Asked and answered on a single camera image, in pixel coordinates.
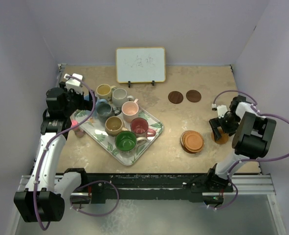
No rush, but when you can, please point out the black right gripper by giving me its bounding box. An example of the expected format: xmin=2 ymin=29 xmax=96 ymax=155
xmin=209 ymin=113 xmax=241 ymax=141

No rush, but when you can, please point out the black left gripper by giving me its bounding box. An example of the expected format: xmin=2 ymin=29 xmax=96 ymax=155
xmin=60 ymin=82 xmax=96 ymax=117

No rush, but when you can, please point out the light wooden coaster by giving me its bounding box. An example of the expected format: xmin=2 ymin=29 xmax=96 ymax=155
xmin=211 ymin=129 xmax=229 ymax=144

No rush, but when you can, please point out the dark walnut coaster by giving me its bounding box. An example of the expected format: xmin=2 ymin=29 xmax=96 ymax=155
xmin=186 ymin=90 xmax=201 ymax=103
xmin=168 ymin=91 xmax=183 ymax=104

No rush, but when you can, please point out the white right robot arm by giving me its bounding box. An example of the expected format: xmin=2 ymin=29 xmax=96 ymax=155
xmin=205 ymin=95 xmax=276 ymax=191

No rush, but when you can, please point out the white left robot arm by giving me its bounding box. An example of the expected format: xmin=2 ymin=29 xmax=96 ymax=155
xmin=14 ymin=81 xmax=96 ymax=224

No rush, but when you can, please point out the light blue ceramic cup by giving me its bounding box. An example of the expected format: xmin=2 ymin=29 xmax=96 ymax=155
xmin=84 ymin=95 xmax=108 ymax=106

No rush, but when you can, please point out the yellow ceramic cup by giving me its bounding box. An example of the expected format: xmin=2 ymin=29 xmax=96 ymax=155
xmin=96 ymin=84 xmax=117 ymax=101

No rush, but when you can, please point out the grey blue ceramic cup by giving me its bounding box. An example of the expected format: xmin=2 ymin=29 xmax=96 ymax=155
xmin=96 ymin=103 xmax=121 ymax=123

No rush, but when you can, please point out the white ceramic cup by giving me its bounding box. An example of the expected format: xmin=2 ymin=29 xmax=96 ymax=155
xmin=111 ymin=88 xmax=135 ymax=108

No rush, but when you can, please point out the tan ceramic cup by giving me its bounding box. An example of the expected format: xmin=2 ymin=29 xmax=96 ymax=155
xmin=105 ymin=117 xmax=129 ymax=137

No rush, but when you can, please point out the pink ceramic cup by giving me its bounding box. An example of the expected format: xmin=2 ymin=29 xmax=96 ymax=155
xmin=121 ymin=99 xmax=139 ymax=123

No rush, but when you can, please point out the green ceramic cup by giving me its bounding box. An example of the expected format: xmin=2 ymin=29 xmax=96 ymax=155
xmin=114 ymin=131 xmax=148 ymax=153

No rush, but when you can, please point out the red ceramic cup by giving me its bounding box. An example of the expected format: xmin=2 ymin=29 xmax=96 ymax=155
xmin=130 ymin=117 xmax=156 ymax=138

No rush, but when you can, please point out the pink capped small bottle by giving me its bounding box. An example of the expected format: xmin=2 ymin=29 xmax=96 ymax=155
xmin=71 ymin=120 xmax=85 ymax=138

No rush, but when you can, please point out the floral serving tray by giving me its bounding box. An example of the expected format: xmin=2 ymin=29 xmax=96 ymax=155
xmin=74 ymin=101 xmax=163 ymax=165

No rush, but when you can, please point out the small whiteboard with stand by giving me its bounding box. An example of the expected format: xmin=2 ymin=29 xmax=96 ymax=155
xmin=115 ymin=47 xmax=166 ymax=85

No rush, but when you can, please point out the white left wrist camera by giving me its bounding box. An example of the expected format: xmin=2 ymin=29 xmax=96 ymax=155
xmin=64 ymin=73 xmax=83 ymax=94

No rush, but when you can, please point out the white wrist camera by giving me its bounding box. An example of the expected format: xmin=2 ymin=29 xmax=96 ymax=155
xmin=64 ymin=73 xmax=83 ymax=94
xmin=212 ymin=104 xmax=228 ymax=118

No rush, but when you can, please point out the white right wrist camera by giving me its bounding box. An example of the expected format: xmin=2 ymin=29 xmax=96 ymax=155
xmin=212 ymin=104 xmax=228 ymax=118

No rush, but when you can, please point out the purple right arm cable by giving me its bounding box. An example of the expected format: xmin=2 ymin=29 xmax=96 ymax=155
xmin=213 ymin=90 xmax=289 ymax=178

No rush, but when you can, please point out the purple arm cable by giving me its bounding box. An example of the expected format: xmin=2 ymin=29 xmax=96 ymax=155
xmin=33 ymin=75 xmax=96 ymax=231
xmin=213 ymin=90 xmax=289 ymax=178

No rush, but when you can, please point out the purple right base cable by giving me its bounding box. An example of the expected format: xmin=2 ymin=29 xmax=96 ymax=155
xmin=206 ymin=181 xmax=239 ymax=212

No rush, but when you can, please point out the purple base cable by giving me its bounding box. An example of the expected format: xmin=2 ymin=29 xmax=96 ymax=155
xmin=206 ymin=181 xmax=239 ymax=212
xmin=69 ymin=180 xmax=120 ymax=217

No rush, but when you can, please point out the aluminium frame rail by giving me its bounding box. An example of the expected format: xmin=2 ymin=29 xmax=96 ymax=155
xmin=17 ymin=174 xmax=277 ymax=196

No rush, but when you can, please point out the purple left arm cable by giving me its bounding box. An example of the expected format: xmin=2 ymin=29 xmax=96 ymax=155
xmin=33 ymin=75 xmax=96 ymax=231

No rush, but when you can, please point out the black front rail base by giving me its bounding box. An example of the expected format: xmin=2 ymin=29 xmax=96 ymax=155
xmin=77 ymin=172 xmax=234 ymax=204

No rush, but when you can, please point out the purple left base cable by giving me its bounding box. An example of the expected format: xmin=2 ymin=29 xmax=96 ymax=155
xmin=69 ymin=180 xmax=120 ymax=217

